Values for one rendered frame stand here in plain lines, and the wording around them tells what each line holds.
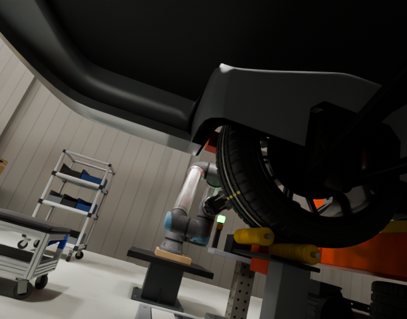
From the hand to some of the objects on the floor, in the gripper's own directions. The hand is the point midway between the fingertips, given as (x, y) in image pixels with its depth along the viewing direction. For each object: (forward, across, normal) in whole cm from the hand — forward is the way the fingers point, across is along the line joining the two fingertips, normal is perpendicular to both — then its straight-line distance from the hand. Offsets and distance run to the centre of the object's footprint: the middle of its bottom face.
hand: (231, 197), depth 103 cm
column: (-72, -73, -17) cm, 104 cm away
